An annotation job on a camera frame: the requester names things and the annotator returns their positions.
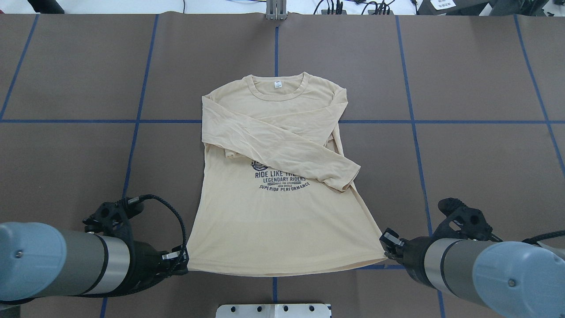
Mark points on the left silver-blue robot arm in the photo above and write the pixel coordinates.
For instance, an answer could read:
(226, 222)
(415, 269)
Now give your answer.
(38, 260)

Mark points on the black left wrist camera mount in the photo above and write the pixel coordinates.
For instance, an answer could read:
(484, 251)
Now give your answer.
(112, 219)

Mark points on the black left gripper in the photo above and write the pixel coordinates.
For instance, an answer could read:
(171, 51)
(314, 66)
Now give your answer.
(148, 261)

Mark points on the brown gridded table mat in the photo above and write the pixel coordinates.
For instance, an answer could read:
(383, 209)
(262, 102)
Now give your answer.
(97, 106)

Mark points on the black box with label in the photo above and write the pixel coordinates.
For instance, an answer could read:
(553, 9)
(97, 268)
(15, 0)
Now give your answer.
(451, 7)

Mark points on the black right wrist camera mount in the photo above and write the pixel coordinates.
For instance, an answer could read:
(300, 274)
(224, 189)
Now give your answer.
(463, 222)

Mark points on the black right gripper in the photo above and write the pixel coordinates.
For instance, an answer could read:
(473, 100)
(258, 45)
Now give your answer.
(414, 253)

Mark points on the aluminium frame post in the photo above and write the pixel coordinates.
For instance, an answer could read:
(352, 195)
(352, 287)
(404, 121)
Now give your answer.
(276, 10)

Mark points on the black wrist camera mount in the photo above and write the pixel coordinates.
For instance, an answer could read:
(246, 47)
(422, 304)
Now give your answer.
(112, 219)
(463, 222)

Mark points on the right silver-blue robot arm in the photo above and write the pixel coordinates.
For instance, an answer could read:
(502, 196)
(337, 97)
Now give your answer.
(514, 279)

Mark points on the pale yellow long-sleeve shirt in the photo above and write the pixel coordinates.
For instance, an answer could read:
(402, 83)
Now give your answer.
(278, 195)

